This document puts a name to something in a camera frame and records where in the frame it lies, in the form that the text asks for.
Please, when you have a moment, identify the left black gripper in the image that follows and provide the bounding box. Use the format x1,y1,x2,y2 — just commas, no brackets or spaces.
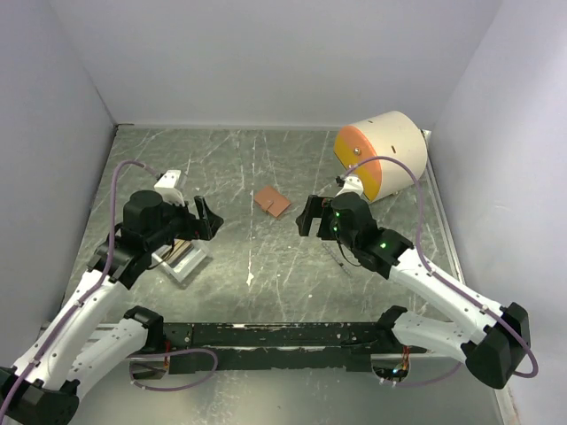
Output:
145,193,223,250

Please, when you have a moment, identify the brown leather card holder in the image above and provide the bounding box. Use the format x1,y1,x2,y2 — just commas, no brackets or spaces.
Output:
253,185,291,219

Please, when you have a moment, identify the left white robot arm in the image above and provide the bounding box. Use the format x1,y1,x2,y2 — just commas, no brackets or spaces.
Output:
1,190,223,424

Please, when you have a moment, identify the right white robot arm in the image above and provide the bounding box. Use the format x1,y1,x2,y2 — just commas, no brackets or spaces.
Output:
296,192,531,390

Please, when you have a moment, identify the white card tray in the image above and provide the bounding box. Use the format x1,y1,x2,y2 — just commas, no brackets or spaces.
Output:
151,239,209,287

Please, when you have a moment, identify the cards stack in tray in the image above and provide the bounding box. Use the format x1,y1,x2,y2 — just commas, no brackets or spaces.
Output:
165,239,194,268

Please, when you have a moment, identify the cream round drawer cabinet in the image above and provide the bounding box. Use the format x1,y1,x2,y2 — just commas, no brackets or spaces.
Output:
333,111,428,203

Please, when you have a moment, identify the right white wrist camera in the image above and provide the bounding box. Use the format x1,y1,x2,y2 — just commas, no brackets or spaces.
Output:
335,175,364,197

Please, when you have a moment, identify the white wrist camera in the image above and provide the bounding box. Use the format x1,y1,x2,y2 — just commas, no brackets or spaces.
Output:
335,175,364,197
153,170,184,206

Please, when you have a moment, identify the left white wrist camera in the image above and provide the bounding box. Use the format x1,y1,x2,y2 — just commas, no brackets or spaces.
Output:
153,170,184,206

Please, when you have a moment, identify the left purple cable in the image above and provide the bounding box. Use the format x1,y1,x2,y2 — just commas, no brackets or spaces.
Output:
0,159,219,408

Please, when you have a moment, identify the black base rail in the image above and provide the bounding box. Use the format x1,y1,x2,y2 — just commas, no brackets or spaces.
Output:
137,322,403,372

